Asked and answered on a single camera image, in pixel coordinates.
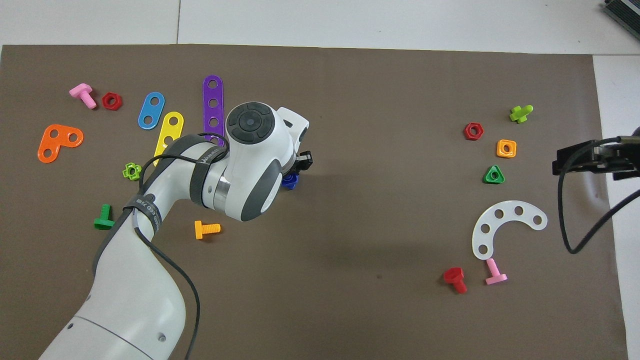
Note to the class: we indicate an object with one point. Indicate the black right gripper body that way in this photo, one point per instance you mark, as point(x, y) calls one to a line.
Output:
point(620, 162)

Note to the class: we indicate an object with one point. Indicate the blue square toy nut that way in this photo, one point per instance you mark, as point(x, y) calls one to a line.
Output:
point(292, 178)

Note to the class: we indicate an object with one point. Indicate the blue triangle-head toy screw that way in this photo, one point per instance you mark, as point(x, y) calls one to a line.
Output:
point(289, 187)

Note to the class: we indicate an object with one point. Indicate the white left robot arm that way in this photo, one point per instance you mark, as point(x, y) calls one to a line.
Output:
point(135, 300)

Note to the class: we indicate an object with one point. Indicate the lime cross-head toy screw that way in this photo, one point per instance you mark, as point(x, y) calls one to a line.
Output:
point(520, 115)

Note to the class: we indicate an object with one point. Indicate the orange square toy nut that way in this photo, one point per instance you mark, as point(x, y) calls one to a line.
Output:
point(500, 154)

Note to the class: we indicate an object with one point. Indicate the green triangle toy nut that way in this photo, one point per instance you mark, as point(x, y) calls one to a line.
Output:
point(487, 180)

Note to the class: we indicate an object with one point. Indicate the red hexagon toy nut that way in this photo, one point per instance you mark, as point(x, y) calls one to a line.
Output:
point(467, 136)
point(105, 106)

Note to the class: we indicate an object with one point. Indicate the orange plastic toy screw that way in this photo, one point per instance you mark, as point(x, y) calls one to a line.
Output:
point(200, 230)

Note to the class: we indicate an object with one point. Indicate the pink plastic toy screw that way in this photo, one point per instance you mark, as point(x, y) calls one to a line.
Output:
point(80, 91)
point(496, 278)

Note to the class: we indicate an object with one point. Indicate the red plastic toy screw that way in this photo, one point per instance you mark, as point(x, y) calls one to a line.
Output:
point(454, 275)

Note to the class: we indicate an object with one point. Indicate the lime cross toy nut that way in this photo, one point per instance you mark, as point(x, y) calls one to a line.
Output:
point(125, 173)

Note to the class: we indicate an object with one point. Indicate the green plastic toy screw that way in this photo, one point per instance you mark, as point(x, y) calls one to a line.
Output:
point(104, 222)

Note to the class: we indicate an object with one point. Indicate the white curved five-hole plate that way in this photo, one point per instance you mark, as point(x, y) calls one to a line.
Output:
point(508, 212)

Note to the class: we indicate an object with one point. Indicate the brown paper table mat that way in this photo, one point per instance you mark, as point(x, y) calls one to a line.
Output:
point(380, 100)

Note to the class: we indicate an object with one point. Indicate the purple four-hole toy bar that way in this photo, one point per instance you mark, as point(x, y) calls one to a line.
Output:
point(213, 113)

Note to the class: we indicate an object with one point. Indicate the yellow three-hole toy bar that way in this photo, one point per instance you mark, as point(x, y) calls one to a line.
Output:
point(171, 129)

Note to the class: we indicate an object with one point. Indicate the dark ribbed metal device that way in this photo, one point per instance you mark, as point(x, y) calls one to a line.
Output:
point(625, 9)

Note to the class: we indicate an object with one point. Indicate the blue two-hole toy bar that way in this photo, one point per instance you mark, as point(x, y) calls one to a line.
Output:
point(151, 110)

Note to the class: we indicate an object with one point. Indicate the orange heart three-hole plate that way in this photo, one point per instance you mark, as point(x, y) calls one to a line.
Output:
point(59, 145)

